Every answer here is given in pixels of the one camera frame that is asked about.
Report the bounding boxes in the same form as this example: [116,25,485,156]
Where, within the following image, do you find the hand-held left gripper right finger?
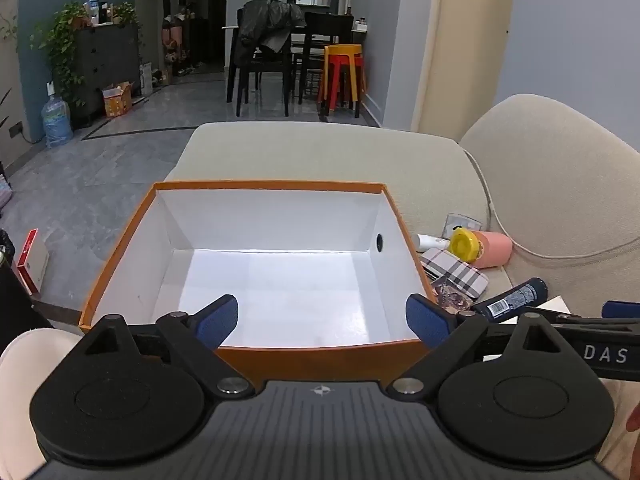
[386,294,596,401]

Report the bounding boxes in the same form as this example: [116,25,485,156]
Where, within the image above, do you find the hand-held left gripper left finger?
[80,294,255,400]

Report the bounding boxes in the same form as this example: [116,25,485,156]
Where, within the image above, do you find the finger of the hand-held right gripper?
[545,301,640,333]

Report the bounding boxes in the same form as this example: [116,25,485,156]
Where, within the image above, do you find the illustrated card box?
[432,280,473,316]

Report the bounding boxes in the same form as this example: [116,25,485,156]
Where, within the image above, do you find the plaid case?
[419,248,488,306]

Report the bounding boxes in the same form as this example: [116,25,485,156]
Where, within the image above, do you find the orange cardboard box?
[79,180,438,396]

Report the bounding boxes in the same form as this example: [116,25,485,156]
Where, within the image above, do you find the white lotion tube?
[412,234,451,252]

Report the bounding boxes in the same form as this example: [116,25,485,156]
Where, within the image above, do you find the yellow tape measure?
[448,228,485,262]

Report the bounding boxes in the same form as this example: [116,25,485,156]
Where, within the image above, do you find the dark spray can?
[471,277,549,318]

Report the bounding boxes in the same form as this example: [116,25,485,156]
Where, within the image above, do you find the pink bottle with spout lid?
[470,231,514,269]

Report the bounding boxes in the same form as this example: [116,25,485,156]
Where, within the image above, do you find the small grey packet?
[444,213,482,236]

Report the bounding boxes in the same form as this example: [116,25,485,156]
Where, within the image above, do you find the person's right leg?
[597,377,640,480]

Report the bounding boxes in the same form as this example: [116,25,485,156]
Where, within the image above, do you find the grey fabric cushion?
[465,150,640,261]

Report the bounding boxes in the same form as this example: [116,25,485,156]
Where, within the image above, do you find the beige fabric sofa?
[162,94,640,480]

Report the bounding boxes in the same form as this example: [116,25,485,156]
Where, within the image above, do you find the red flat box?
[14,228,51,295]

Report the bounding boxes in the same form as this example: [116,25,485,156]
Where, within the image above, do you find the open cardboard box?
[101,81,136,118]

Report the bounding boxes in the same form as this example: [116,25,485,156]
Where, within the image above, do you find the black dining chair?
[291,12,355,106]
[227,2,296,118]

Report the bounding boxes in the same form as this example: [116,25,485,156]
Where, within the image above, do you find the blue water jug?
[40,96,75,149]

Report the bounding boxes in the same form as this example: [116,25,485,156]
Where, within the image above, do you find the beige door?
[411,0,517,143]

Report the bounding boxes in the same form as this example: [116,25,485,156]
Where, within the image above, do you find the red stool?
[325,55,366,111]

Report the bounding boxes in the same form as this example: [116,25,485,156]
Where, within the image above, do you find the stacked orange red stools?
[320,44,368,117]

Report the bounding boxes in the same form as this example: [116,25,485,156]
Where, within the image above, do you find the dark cabinet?
[75,22,142,128]

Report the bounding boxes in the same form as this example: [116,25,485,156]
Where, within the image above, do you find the cluttered shelf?
[161,10,191,78]

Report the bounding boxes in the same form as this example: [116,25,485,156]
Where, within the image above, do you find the dining table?
[221,22,371,106]

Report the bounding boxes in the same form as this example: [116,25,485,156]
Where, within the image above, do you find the dark jacket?
[234,0,307,66]

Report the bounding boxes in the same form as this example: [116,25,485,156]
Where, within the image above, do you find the trailing green plant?
[30,2,93,108]

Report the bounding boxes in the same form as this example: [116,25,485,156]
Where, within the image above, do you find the small potted plant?
[112,2,141,28]

